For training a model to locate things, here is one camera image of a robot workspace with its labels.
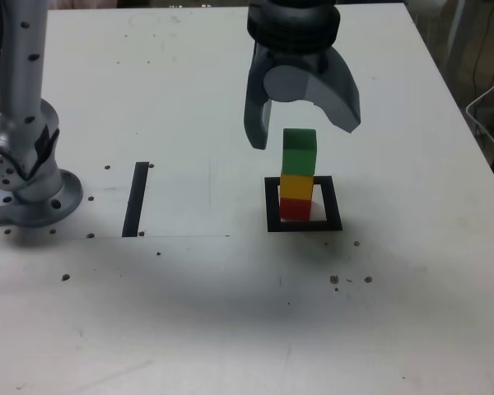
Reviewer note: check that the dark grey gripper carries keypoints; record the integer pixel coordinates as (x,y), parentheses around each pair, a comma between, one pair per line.
(300,59)

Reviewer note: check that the green cube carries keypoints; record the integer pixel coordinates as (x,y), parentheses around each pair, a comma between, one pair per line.
(298,156)

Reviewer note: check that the yellow cube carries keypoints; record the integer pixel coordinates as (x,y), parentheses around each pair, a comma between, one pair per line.
(296,187)

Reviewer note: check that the red cube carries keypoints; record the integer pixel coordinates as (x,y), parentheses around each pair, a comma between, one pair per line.
(295,209)

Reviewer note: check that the black tape square outline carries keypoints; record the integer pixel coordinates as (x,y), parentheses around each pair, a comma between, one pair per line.
(333,205)

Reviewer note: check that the black tape strip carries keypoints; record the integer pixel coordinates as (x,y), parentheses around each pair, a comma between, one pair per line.
(135,197)

